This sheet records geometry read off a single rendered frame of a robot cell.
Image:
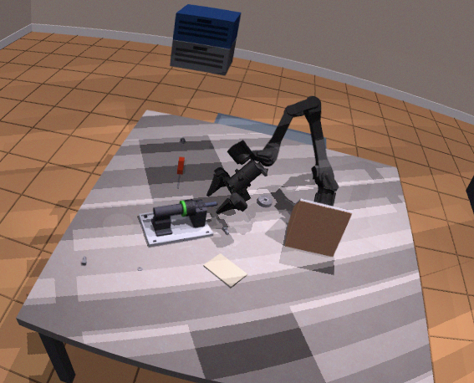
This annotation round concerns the red-handled screwdriver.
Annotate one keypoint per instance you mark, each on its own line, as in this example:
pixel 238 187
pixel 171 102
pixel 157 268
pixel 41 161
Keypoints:
pixel 180 169

